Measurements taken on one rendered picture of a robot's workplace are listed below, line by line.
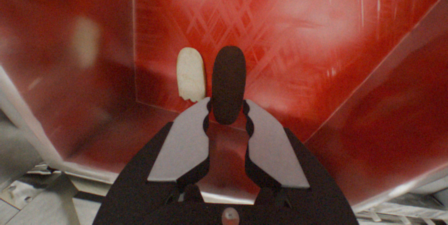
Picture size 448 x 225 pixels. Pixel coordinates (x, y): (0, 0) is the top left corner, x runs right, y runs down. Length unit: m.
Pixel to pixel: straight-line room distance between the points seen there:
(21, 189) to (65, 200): 0.12
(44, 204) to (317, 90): 0.52
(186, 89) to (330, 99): 0.20
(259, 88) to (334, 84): 0.10
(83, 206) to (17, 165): 0.18
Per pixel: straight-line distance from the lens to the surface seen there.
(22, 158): 0.35
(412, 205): 0.64
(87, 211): 0.49
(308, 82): 0.19
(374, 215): 0.65
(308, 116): 0.22
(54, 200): 0.46
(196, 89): 0.16
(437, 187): 0.76
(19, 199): 0.40
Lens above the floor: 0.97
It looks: 60 degrees down
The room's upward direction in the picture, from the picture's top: 177 degrees counter-clockwise
